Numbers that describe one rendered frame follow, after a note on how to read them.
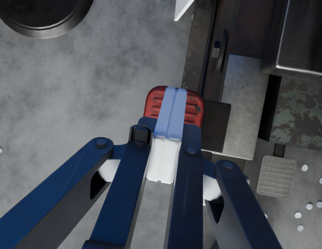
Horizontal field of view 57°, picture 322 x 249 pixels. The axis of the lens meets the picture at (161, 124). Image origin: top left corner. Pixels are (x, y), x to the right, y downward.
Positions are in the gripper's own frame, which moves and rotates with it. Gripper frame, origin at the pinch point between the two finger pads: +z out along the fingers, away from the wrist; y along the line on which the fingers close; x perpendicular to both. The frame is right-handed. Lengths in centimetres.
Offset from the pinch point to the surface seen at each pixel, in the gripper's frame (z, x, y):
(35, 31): 84, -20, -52
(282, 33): 20.0, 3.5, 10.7
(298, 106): 22.1, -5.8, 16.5
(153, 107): 10.3, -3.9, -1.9
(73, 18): 87, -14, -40
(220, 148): 13.8, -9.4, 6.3
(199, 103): 11.0, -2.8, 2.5
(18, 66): 81, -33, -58
